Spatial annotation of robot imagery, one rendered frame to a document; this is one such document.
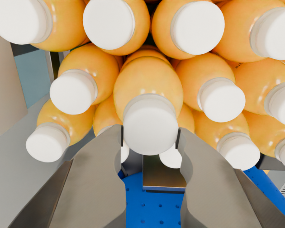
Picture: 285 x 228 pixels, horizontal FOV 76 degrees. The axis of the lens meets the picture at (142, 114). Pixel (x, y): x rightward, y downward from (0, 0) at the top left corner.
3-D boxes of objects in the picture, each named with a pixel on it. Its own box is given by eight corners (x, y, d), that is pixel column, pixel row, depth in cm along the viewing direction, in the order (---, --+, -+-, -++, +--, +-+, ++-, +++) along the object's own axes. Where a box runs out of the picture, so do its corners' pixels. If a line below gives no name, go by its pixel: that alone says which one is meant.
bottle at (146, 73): (156, 35, 28) (174, 57, 12) (173, 75, 31) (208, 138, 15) (116, 57, 30) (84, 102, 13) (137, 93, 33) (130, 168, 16)
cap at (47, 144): (65, 155, 23) (59, 165, 21) (33, 146, 22) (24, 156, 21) (71, 130, 21) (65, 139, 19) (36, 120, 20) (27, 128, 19)
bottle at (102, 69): (82, 46, 34) (26, 71, 18) (116, 30, 33) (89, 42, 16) (100, 80, 37) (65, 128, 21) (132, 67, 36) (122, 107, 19)
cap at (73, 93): (49, 79, 18) (40, 84, 17) (83, 64, 18) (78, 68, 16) (70, 111, 20) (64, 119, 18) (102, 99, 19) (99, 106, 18)
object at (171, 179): (142, 149, 42) (141, 196, 31) (142, 140, 41) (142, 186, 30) (185, 151, 42) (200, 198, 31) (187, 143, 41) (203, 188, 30)
